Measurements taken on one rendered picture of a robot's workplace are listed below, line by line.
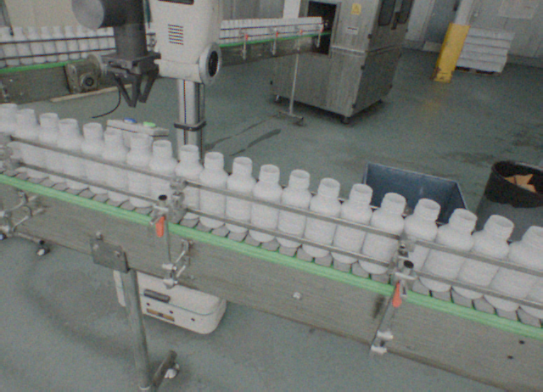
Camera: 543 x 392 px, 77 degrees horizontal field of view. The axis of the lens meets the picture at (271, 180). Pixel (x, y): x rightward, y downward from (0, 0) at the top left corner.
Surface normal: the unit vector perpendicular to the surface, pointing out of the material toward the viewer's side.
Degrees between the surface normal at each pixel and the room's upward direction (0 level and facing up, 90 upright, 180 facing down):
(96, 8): 90
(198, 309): 90
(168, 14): 90
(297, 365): 0
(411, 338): 90
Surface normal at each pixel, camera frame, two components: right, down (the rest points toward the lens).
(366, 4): -0.57, 0.37
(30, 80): 0.82, 0.36
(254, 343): 0.10, -0.86
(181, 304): -0.29, 0.46
